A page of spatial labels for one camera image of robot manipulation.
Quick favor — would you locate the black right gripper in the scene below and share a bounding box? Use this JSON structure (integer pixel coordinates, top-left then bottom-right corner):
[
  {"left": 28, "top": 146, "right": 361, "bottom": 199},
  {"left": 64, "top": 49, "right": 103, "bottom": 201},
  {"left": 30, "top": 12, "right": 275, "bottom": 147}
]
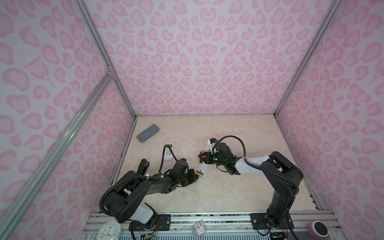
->
[{"left": 197, "top": 151, "right": 227, "bottom": 166}]

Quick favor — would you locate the white remote control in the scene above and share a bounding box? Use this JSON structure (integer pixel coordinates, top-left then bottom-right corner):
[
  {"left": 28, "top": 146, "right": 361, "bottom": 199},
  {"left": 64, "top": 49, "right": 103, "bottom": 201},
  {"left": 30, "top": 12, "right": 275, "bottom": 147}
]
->
[
  {"left": 164, "top": 143, "right": 174, "bottom": 161},
  {"left": 196, "top": 162, "right": 209, "bottom": 177}
]

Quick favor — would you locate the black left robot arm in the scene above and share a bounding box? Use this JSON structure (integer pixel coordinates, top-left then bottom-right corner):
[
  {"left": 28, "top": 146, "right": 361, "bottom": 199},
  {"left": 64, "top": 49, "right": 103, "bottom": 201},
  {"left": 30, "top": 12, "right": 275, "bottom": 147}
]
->
[{"left": 99, "top": 159, "right": 199, "bottom": 231}]

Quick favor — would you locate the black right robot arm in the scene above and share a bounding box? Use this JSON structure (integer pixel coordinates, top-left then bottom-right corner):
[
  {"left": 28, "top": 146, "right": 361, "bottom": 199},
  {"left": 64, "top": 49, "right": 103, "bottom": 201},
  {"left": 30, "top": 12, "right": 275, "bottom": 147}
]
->
[{"left": 197, "top": 142, "right": 304, "bottom": 229}]

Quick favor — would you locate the small clear parts box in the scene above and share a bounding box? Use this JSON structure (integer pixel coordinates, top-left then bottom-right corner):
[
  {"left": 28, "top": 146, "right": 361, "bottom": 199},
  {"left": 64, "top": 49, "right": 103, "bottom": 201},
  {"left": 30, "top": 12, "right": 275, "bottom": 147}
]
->
[{"left": 191, "top": 220, "right": 208, "bottom": 238}]

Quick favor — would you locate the grey rectangular sponge block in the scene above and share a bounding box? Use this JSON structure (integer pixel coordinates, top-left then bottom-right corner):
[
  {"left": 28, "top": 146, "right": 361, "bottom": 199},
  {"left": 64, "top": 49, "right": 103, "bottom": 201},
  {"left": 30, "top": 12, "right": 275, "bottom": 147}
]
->
[{"left": 137, "top": 124, "right": 160, "bottom": 143}]

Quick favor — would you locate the white analog clock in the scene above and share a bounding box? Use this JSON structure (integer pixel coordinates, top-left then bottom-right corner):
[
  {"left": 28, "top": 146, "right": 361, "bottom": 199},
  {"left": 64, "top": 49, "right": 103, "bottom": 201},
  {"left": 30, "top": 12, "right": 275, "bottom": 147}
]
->
[{"left": 95, "top": 222, "right": 122, "bottom": 240}]

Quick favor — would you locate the pink tape roll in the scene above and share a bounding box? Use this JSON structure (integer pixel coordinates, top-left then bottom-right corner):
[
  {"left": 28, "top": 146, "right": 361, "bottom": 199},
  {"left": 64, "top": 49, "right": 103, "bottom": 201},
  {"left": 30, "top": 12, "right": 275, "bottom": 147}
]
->
[{"left": 307, "top": 221, "right": 329, "bottom": 238}]

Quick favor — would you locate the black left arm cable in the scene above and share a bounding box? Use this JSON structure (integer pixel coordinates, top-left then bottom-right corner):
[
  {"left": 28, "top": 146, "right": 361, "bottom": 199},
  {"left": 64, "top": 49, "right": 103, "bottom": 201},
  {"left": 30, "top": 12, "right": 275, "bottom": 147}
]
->
[{"left": 158, "top": 144, "right": 179, "bottom": 175}]

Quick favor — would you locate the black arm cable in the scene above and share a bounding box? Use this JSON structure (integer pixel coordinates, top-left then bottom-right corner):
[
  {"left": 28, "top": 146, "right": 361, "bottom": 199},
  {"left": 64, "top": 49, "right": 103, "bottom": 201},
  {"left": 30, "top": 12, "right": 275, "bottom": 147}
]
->
[
  {"left": 158, "top": 144, "right": 179, "bottom": 175},
  {"left": 217, "top": 135, "right": 301, "bottom": 193}
]

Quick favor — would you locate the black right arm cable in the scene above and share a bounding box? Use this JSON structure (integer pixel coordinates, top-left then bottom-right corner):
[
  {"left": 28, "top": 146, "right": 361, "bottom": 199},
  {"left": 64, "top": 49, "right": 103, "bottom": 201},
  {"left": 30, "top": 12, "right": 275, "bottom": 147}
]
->
[{"left": 217, "top": 135, "right": 301, "bottom": 193}]

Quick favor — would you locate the aluminium front rail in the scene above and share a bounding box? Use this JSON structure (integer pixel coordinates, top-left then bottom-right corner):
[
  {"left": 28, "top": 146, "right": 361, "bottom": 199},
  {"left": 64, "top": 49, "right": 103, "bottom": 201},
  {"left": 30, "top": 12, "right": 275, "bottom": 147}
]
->
[{"left": 80, "top": 209, "right": 346, "bottom": 240}]

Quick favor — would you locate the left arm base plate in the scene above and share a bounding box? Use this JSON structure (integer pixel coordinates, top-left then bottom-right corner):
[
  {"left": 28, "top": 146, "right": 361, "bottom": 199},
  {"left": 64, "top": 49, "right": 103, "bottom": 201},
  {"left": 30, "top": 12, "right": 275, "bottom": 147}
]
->
[{"left": 129, "top": 214, "right": 171, "bottom": 232}]

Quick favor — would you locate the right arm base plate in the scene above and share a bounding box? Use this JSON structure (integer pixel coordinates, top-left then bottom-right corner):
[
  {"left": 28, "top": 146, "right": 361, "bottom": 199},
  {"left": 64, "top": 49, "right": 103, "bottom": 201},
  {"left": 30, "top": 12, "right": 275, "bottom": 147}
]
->
[{"left": 250, "top": 213, "right": 295, "bottom": 231}]

